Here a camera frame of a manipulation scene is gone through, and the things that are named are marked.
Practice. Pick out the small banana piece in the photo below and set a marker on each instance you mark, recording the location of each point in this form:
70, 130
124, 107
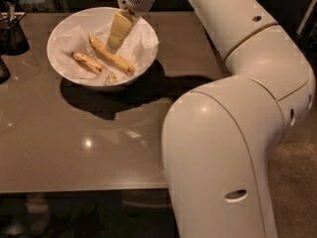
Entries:
110, 79

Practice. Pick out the black mesh utensil holder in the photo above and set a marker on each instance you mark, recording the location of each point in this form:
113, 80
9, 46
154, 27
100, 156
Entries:
13, 41

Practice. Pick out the white ceramic bowl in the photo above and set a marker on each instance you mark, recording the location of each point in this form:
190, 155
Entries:
66, 73

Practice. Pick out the dark round object left edge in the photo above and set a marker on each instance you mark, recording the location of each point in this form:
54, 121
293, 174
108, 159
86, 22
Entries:
4, 72

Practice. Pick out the white paper liner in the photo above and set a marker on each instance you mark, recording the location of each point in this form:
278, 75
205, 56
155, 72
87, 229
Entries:
145, 40

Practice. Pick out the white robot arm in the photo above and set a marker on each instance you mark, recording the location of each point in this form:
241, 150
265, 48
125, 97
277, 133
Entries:
216, 138

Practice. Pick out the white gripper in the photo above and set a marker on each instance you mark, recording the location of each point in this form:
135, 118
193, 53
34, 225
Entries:
123, 21

